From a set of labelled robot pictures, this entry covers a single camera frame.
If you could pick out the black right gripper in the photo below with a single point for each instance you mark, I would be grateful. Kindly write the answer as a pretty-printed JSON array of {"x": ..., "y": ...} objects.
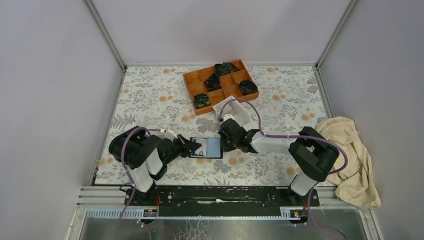
[{"x": 225, "y": 148}]

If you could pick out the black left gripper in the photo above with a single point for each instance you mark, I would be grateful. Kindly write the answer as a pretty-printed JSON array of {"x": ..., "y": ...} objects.
[{"x": 188, "y": 146}]

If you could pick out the white VIP card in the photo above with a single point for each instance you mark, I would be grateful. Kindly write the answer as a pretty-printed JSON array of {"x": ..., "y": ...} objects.
[{"x": 202, "y": 150}]

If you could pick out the black leather card holder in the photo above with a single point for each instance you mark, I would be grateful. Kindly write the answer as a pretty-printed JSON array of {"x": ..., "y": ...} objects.
[{"x": 214, "y": 149}]

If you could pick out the white plastic card box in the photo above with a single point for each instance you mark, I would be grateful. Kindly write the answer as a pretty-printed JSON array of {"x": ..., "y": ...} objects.
[{"x": 232, "y": 106}]

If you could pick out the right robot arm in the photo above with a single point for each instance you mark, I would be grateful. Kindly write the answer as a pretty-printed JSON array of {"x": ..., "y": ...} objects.
[{"x": 314, "y": 154}]

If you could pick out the rolled black belt front-left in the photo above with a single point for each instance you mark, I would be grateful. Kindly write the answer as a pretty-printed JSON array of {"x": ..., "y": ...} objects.
[{"x": 201, "y": 100}]

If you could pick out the rolled black belt right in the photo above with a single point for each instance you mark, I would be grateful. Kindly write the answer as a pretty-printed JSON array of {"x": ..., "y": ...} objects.
[{"x": 247, "y": 87}]

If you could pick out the orange wooden divided tray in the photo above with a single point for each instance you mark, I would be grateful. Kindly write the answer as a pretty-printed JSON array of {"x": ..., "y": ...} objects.
[{"x": 194, "y": 82}]

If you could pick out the rolled black belt middle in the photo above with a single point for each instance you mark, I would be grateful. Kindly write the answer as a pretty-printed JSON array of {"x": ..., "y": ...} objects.
[{"x": 212, "y": 83}]

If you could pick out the rolled black belt top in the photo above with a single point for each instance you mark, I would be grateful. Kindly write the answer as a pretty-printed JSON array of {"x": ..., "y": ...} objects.
[{"x": 225, "y": 68}]

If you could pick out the beige crumpled cloth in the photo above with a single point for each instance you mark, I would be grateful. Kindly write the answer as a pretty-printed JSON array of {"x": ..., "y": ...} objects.
[{"x": 355, "y": 183}]

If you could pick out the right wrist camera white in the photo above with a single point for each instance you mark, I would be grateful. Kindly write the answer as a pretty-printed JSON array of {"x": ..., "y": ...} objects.
[{"x": 226, "y": 117}]

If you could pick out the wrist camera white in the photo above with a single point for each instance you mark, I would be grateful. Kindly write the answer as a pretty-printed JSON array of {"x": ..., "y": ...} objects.
[
  {"x": 226, "y": 117},
  {"x": 169, "y": 132}
]

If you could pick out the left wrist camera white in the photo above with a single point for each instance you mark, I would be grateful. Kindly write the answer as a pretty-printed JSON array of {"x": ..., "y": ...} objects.
[{"x": 169, "y": 132}]

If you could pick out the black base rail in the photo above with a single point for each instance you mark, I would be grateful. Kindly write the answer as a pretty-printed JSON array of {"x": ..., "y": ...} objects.
[{"x": 220, "y": 201}]

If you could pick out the white slotted cable duct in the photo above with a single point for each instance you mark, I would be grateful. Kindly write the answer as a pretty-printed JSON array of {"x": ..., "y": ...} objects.
[{"x": 142, "y": 214}]

